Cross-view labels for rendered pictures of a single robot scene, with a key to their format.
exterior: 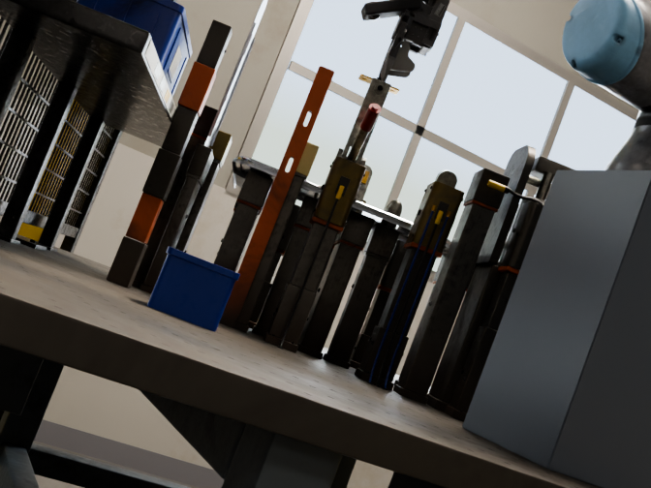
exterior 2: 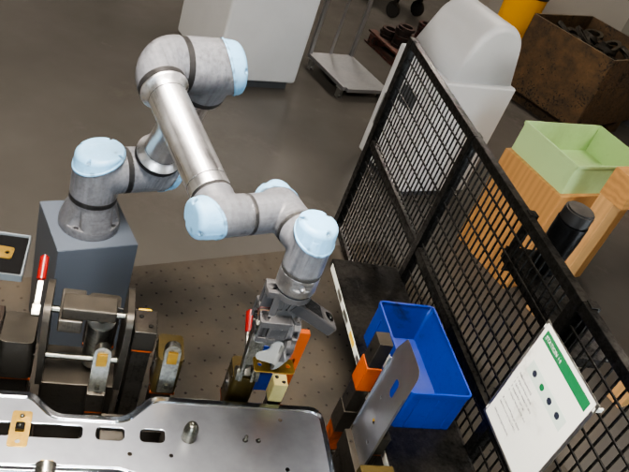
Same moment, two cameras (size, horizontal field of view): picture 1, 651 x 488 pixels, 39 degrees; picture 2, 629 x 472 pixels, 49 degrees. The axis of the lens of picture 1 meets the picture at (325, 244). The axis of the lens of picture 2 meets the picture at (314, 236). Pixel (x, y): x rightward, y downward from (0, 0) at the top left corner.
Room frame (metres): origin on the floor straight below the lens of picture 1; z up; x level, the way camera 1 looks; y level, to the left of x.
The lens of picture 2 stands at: (2.73, -0.32, 2.26)
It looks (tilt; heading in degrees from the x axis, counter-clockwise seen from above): 35 degrees down; 161
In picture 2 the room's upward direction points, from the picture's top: 22 degrees clockwise
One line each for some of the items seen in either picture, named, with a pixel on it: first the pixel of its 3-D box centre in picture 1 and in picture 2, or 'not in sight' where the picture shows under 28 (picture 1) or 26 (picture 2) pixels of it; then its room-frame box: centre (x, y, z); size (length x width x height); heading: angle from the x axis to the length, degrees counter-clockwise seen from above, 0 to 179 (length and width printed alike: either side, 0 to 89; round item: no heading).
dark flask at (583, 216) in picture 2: not in sight; (561, 239); (1.54, 0.65, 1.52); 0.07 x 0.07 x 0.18
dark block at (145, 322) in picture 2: (450, 285); (131, 381); (1.61, -0.23, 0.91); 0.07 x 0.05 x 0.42; 4
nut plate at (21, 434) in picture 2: not in sight; (20, 427); (1.84, -0.44, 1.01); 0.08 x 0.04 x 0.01; 3
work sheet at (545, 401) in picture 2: not in sight; (537, 408); (1.87, 0.58, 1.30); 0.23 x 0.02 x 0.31; 4
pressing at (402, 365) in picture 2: (237, 72); (382, 404); (1.80, 0.29, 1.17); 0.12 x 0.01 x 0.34; 4
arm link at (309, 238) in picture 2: not in sight; (309, 244); (1.80, -0.01, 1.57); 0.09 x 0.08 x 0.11; 25
